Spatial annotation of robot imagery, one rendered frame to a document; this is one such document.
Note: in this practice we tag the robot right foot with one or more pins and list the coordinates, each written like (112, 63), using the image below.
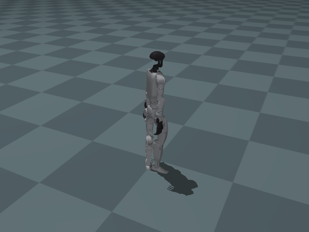
(159, 169)

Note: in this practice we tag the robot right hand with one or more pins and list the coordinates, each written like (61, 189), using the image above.
(159, 127)

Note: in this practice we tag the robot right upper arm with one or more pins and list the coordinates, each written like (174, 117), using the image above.
(160, 82)

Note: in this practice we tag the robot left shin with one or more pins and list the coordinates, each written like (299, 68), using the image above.
(148, 151)

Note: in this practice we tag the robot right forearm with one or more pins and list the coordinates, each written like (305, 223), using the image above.
(160, 106)

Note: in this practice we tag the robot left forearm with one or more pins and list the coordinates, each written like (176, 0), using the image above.
(146, 99)

